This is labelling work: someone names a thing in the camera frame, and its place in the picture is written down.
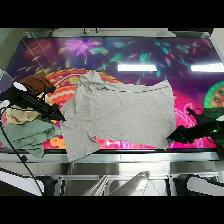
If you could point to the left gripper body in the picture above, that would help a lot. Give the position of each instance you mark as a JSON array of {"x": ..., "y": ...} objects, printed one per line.
[{"x": 50, "y": 111}]

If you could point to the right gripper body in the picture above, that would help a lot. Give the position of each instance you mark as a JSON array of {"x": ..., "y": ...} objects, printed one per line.
[{"x": 183, "y": 133}]

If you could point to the grey T-shirt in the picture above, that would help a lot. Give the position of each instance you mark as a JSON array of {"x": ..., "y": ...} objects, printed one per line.
[{"x": 123, "y": 115}]

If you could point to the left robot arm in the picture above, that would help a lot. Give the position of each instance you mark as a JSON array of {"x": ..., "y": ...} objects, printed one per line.
[{"x": 23, "y": 96}]

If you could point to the cream garment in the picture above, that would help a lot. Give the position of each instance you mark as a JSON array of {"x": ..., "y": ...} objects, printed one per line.
[{"x": 21, "y": 116}]

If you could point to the brown garment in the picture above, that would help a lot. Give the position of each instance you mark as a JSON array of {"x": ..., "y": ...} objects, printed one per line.
[{"x": 36, "y": 83}]

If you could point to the pale green garment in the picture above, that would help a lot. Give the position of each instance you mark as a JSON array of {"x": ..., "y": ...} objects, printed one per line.
[{"x": 30, "y": 136}]

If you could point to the dark green garment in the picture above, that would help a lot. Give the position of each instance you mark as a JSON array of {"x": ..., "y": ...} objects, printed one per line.
[{"x": 213, "y": 116}]

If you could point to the silver frame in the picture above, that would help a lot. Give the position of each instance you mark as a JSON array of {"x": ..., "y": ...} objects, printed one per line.
[{"x": 133, "y": 160}]

